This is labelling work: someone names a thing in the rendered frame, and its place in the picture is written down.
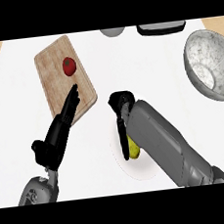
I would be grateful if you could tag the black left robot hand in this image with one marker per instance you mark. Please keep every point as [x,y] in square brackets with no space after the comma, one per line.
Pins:
[56,136]

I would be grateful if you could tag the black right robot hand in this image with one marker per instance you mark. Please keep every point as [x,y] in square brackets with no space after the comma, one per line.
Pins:
[122,132]

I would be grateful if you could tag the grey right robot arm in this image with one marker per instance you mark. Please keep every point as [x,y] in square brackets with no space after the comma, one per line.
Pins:
[168,145]

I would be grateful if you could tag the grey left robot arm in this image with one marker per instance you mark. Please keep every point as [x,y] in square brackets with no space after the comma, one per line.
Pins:
[39,190]

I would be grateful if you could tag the yellow-green pear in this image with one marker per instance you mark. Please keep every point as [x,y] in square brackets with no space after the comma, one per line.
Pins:
[134,149]

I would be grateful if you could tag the white plate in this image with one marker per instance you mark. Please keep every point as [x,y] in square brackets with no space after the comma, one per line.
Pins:
[136,168]

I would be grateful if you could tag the grey marbled bowl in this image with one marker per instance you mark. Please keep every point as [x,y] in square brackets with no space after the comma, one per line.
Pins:
[210,66]

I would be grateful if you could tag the wooden cutting board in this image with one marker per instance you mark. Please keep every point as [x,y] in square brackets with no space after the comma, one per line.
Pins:
[66,79]

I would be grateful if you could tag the red tomato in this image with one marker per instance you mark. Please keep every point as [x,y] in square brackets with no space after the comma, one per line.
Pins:
[69,66]

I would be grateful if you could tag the grey round object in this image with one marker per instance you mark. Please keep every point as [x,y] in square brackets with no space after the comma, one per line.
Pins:
[112,31]

